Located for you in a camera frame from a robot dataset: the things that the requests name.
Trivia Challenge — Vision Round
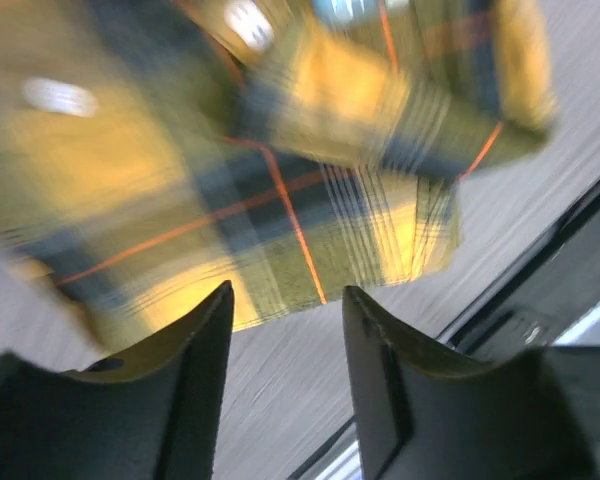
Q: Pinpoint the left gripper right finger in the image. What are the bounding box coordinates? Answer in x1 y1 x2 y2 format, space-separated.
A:
343 286 594 479

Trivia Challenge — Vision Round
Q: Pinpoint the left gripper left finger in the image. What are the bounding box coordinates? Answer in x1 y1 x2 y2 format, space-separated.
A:
0 282 234 479

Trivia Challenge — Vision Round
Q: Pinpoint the yellow plaid long sleeve shirt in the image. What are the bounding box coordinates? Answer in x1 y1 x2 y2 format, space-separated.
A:
0 1 555 351

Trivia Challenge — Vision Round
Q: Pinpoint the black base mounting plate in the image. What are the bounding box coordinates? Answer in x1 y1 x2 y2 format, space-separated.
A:
284 159 600 480

